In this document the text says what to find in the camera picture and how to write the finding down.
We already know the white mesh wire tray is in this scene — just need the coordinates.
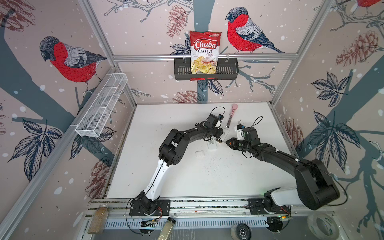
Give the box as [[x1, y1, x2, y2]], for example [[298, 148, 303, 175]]
[[75, 73, 128, 138]]

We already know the white remote control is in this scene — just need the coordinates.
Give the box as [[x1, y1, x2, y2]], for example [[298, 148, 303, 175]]
[[207, 137, 218, 151], [220, 129, 230, 142]]

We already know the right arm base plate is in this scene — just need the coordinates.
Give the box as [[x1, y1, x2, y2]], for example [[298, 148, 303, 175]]
[[246, 198, 291, 215]]

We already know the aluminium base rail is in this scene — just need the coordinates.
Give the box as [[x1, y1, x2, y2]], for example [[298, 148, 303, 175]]
[[83, 195, 334, 231]]

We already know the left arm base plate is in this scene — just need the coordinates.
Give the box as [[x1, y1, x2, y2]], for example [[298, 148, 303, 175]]
[[129, 199, 171, 217]]

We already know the beige grain filled bottle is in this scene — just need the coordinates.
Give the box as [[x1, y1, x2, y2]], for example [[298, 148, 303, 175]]
[[158, 217, 177, 240]]

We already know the black wire basket shelf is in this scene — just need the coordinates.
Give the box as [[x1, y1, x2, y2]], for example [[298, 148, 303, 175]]
[[174, 58, 239, 81]]

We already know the orange black screwdriver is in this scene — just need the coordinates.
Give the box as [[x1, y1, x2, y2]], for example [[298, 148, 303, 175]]
[[217, 139, 228, 146]]

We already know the brown grain filled bottle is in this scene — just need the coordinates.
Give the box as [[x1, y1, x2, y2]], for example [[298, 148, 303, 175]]
[[88, 204, 109, 234]]

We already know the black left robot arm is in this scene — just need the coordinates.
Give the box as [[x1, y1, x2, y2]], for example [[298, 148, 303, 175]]
[[138, 114, 224, 213]]

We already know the white battery cover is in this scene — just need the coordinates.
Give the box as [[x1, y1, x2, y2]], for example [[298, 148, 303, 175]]
[[196, 151, 205, 158]]

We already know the clear tape roll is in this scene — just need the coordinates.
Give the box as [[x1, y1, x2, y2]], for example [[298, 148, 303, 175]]
[[307, 213, 340, 240]]

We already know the red cassava chips bag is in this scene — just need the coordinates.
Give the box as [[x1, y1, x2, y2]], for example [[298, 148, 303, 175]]
[[190, 31, 222, 74]]

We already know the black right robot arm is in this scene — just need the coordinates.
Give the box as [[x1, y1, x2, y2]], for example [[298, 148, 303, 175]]
[[226, 127, 340, 213]]

